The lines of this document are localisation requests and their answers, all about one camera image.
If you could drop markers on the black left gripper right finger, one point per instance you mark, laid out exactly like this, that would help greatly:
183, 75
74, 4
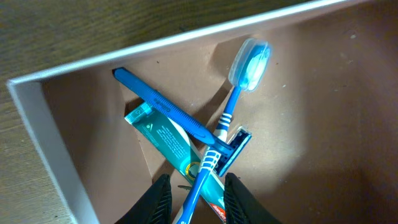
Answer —
241, 206

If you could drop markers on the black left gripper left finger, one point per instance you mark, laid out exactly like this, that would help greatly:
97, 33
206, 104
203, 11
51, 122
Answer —
154, 207

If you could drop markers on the teal white toothpaste tube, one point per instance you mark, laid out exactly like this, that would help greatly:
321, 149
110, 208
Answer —
174, 144

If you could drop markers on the blue disposable razor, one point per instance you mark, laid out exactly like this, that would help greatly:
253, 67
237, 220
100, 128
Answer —
229, 151

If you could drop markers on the blue white toothbrush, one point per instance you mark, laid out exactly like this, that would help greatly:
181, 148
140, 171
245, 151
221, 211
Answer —
245, 74

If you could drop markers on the white cardboard box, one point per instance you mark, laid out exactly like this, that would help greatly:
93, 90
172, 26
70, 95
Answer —
323, 119

